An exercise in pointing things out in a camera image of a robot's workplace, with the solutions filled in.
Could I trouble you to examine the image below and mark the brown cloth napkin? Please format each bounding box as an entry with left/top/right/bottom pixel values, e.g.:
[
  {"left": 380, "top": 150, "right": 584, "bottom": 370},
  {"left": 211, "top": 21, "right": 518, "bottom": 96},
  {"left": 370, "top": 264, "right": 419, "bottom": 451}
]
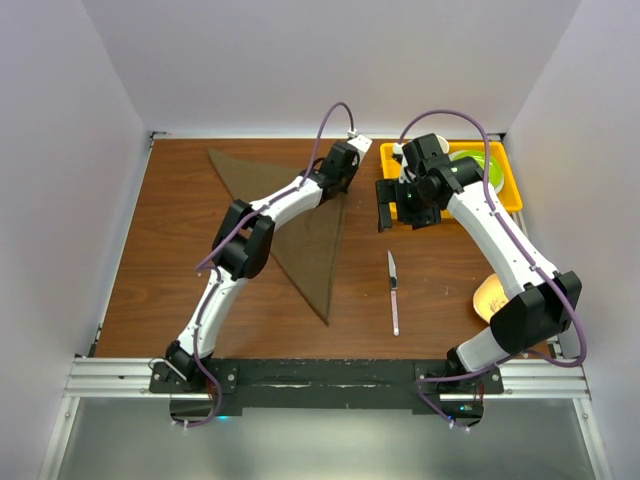
[{"left": 208, "top": 149, "right": 347, "bottom": 324}]

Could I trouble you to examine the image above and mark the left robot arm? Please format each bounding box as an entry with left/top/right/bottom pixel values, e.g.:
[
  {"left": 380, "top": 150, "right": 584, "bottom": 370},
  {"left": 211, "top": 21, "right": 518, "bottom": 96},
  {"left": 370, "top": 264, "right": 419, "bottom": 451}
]
[{"left": 165, "top": 134, "right": 372, "bottom": 392}]

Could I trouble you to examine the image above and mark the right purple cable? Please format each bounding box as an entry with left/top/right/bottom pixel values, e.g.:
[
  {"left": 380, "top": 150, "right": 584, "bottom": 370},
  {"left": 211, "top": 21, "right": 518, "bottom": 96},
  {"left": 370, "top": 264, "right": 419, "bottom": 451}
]
[{"left": 398, "top": 109, "right": 587, "bottom": 432}]

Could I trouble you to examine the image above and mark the yellow plastic tray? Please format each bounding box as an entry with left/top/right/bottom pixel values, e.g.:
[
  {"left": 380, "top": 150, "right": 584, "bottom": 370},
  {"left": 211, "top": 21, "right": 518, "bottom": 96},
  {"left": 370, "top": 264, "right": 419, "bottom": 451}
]
[{"left": 380, "top": 140, "right": 523, "bottom": 214}]

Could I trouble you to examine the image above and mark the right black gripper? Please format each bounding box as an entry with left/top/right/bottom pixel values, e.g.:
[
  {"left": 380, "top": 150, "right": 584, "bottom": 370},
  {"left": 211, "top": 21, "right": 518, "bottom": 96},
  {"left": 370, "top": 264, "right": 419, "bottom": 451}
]
[{"left": 377, "top": 176, "right": 442, "bottom": 232}]

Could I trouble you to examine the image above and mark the knife with pink handle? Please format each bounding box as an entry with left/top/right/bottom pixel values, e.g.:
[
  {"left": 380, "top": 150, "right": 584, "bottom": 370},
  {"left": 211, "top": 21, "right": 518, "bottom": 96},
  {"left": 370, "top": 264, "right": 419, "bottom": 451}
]
[{"left": 387, "top": 250, "right": 400, "bottom": 336}]

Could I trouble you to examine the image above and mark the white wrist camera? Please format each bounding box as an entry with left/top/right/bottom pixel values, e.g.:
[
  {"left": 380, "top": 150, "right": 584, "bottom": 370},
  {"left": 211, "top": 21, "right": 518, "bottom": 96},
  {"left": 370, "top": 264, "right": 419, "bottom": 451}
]
[
  {"left": 347, "top": 129, "right": 373, "bottom": 155},
  {"left": 392, "top": 143, "right": 410, "bottom": 183}
]

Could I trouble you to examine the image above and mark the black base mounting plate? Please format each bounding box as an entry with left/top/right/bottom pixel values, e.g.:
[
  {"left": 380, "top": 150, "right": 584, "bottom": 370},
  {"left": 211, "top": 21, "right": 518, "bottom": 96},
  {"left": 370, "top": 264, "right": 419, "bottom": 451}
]
[{"left": 149, "top": 358, "right": 504, "bottom": 420}]

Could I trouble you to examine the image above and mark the green plate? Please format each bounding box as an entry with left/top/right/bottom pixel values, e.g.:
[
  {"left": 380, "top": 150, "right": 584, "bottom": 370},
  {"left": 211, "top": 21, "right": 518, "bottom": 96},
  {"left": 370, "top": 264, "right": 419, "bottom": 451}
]
[{"left": 450, "top": 149, "right": 505, "bottom": 194}]

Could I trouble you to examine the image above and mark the yellow panda bowl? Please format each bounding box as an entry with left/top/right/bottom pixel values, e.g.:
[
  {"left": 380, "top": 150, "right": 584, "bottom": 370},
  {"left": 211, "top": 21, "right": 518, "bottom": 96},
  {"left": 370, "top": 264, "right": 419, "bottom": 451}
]
[{"left": 472, "top": 273, "right": 509, "bottom": 324}]

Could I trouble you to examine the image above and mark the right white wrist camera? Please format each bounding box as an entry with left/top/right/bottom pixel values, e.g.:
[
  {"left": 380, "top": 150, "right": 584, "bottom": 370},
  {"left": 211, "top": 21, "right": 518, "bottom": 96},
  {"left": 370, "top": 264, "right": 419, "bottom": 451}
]
[{"left": 392, "top": 143, "right": 410, "bottom": 183}]

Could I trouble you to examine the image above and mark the pale green mug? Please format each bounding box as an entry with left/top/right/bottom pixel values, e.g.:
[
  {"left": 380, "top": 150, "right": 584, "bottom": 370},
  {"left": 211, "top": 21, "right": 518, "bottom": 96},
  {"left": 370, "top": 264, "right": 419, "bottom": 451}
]
[{"left": 436, "top": 135, "right": 450, "bottom": 154}]

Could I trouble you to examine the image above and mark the purple cable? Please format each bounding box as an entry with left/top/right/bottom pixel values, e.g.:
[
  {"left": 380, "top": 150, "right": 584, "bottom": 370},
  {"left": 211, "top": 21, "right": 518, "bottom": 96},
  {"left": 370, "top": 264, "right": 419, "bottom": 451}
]
[
  {"left": 398, "top": 109, "right": 587, "bottom": 432},
  {"left": 192, "top": 102, "right": 357, "bottom": 429}
]

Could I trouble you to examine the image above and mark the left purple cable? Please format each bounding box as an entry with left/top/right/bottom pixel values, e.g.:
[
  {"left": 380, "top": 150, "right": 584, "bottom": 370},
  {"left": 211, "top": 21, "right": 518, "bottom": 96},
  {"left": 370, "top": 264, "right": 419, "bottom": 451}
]
[{"left": 192, "top": 102, "right": 357, "bottom": 429}]

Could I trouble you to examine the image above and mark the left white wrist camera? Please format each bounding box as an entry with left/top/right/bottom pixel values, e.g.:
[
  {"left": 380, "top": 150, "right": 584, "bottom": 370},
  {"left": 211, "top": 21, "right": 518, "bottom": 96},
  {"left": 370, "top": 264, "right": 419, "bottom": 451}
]
[{"left": 347, "top": 129, "right": 373, "bottom": 155}]

